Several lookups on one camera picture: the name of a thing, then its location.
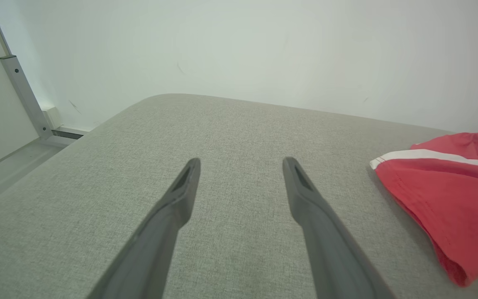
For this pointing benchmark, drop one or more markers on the grey metal frame post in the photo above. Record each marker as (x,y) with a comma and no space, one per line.
(25,95)

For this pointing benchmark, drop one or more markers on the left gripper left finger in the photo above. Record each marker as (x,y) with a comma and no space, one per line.
(156,245)

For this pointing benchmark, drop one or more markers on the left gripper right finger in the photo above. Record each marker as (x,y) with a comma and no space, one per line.
(332,249)

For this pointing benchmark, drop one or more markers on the red mesh shorts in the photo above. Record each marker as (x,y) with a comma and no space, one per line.
(454,199)

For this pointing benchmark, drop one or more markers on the small white wall box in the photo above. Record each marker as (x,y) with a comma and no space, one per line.
(51,118)

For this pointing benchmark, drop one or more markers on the dark wall baseboard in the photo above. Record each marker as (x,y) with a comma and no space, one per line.
(69,133)

